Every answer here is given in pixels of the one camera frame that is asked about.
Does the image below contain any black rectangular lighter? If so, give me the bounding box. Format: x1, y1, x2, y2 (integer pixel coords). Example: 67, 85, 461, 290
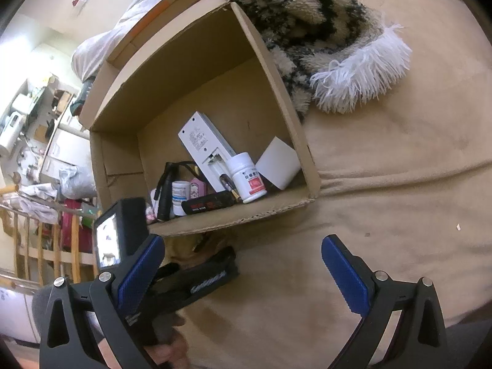
181, 191, 236, 215

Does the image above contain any leopard fur blanket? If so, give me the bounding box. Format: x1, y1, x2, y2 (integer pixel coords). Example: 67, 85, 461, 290
232, 0, 412, 117

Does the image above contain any wooden chair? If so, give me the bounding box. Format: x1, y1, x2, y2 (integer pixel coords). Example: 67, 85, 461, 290
1, 184, 100, 286

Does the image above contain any white remote control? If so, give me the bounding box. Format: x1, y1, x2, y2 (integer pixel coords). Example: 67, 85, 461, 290
178, 112, 236, 192

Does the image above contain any white blue-label medicine bottle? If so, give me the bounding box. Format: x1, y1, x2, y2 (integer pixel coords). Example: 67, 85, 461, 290
172, 181, 190, 216

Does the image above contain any brown cardboard box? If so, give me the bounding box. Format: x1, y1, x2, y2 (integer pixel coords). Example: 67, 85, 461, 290
79, 0, 321, 236

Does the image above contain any pink perfume bottle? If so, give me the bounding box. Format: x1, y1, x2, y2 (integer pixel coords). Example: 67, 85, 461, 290
189, 177, 208, 199

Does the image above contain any black camera with screen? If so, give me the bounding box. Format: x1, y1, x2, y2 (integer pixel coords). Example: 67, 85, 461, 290
95, 197, 149, 271

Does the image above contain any white red-label medicine bottle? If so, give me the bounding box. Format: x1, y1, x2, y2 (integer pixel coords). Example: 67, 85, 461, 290
226, 153, 267, 204

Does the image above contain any white charger plug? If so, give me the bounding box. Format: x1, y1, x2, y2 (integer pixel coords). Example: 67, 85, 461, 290
255, 137, 301, 190

